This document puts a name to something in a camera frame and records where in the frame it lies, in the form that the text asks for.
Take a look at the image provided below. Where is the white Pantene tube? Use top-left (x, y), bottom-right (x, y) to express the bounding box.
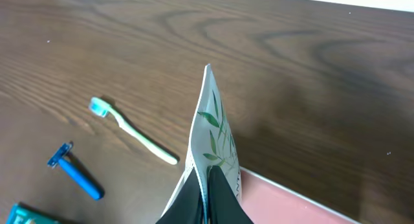
top-left (163, 64), bottom-right (242, 213)

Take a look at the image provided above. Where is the blue disposable razor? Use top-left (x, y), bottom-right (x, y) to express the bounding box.
top-left (47, 142), bottom-right (104, 200)

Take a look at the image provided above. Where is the teal Colgate toothpaste tube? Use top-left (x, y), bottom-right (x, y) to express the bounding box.
top-left (6, 204), bottom-right (61, 224)

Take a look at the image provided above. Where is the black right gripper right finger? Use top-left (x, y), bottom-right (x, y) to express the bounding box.
top-left (208, 166), bottom-right (253, 224)

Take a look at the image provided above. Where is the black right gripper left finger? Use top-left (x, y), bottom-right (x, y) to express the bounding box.
top-left (157, 169), bottom-right (203, 224)

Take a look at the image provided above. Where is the green white toothbrush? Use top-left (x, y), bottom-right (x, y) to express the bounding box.
top-left (89, 96), bottom-right (179, 165)

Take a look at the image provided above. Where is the white box pink interior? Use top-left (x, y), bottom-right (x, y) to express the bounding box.
top-left (241, 168), bottom-right (356, 224)

